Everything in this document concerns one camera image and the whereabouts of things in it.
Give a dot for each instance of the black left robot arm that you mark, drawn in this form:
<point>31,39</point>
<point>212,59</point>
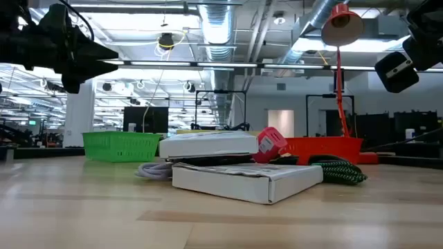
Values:
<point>14,41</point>

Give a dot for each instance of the red desk lamp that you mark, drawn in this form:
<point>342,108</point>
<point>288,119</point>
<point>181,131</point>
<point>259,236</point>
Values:
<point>346,12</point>

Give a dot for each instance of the white product box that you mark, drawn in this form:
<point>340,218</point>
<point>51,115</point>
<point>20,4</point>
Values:
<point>221,186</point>
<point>207,143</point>

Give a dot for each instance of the black flat monitor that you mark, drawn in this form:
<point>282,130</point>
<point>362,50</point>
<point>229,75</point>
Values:
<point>152,119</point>

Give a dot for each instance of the black metal rig frame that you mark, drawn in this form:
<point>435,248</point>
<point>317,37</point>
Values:
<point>328,95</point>
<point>221,91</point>

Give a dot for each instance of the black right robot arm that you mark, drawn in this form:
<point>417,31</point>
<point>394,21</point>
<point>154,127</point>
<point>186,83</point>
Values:
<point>429,17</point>

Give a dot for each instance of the green plastic basket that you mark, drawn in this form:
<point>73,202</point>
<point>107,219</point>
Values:
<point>121,147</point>

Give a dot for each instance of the black ceiling-mounted camera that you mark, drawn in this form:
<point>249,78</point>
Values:
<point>166,41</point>

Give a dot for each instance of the white wipes canister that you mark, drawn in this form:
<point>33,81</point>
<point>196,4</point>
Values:
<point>410,134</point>

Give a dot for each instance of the red plastic basket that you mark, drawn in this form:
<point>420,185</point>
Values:
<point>328,147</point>

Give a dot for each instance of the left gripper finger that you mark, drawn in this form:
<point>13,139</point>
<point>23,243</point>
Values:
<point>86,71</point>
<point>90,50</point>

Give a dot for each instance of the overhead light bar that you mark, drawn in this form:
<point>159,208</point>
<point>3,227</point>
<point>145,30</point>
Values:
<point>225,64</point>

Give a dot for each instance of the white door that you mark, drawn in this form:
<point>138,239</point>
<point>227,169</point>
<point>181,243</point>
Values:
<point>281,119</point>

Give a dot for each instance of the pink wall charger cube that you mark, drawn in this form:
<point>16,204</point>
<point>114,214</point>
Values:
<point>270,145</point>

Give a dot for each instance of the yellow translucent bin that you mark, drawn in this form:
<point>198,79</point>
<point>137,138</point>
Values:
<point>194,131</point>

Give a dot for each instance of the black storage cabinet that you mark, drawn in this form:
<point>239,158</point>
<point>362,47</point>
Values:
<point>373,128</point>
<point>415,126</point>

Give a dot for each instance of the white structural column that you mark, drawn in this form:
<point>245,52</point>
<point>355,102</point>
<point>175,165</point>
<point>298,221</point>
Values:
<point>79,117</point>

